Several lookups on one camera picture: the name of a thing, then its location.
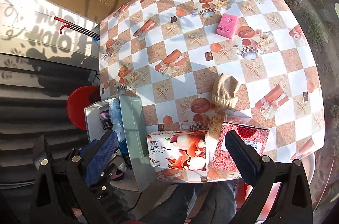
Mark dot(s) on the light blue fluffy plush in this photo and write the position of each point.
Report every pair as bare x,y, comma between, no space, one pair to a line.
116,119

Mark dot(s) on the grey white storage box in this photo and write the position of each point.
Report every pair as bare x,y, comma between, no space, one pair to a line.
142,174

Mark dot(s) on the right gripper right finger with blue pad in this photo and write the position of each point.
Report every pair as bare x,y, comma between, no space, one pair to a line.
292,203

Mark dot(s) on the red patterned tissue box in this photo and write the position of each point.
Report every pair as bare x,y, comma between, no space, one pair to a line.
233,141

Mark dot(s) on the purple knitted hat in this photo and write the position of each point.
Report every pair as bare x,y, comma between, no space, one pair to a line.
105,120

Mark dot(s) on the red handled mop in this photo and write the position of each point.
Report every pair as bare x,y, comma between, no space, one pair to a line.
74,27

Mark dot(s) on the beige knitted hat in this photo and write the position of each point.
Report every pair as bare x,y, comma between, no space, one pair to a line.
224,92

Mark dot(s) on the red plastic stool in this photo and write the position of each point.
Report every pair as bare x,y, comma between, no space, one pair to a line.
78,100

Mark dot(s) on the white flower tissue box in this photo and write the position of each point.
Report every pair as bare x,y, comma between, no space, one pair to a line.
180,150

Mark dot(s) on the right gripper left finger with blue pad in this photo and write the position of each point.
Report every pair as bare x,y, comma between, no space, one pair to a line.
86,202

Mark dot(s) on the pink foam sponge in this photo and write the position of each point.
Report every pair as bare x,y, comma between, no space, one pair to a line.
227,25

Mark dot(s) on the patterned checkered tablecloth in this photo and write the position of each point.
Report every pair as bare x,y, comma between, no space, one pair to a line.
169,54

